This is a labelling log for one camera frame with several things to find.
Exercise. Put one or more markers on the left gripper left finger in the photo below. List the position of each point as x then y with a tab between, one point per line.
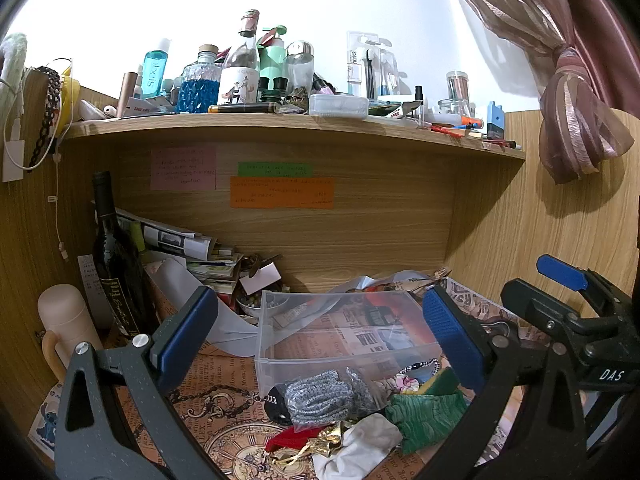
93	437

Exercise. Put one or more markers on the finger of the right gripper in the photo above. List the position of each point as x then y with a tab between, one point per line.
552	316
579	280

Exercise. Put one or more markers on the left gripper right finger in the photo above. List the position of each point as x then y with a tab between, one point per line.
547	439

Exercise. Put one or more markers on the green knitted cloth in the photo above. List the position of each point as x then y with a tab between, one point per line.
425	419

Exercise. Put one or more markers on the silver knitted item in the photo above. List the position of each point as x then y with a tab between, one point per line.
328	397

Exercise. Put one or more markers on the floral fabric scrunchie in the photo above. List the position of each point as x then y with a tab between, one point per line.
404	384

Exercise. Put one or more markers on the cream thermos mug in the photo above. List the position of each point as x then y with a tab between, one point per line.
67	323

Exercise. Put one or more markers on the white crumpled cloth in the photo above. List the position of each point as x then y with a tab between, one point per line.
364	447

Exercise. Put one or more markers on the dark wine bottle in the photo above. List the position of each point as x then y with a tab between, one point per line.
125	283

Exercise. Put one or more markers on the blue box on shelf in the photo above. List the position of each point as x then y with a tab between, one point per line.
496	122

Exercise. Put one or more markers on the large white paper sheet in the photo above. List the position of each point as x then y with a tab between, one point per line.
224	329

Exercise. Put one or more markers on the stack of books and papers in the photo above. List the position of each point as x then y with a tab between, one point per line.
220	272

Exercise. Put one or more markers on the rolled newspaper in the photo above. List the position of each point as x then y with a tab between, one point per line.
177	241

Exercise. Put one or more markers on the clear plastic storage box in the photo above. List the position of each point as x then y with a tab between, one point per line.
376	333

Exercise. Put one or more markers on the small white card box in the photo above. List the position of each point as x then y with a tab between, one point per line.
265	276

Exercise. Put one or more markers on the pink striped curtain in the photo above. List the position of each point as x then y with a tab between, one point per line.
586	67

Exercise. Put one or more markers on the orange sticky note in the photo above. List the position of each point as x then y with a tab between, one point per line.
282	192

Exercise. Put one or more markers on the pink sticky note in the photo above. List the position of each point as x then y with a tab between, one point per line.
184	169

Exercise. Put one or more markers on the clear rectangular plastic case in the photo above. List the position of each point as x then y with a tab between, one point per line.
338	105

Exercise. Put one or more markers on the wooden shelf board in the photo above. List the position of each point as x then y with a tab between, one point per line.
285	129

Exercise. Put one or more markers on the green sticky note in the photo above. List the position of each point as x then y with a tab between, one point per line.
275	169

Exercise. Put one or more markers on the mint green pump bottle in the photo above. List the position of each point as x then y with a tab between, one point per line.
271	51

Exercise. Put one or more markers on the blue liquid glass bottle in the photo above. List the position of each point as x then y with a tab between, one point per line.
200	82

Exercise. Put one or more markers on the clear illustrated label bottle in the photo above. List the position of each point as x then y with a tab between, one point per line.
240	74

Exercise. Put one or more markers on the teal spray bottle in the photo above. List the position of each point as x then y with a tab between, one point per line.
153	69

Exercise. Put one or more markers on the white charger with cable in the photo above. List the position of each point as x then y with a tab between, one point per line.
13	145

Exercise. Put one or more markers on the black chain headband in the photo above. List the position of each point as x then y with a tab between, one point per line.
45	138

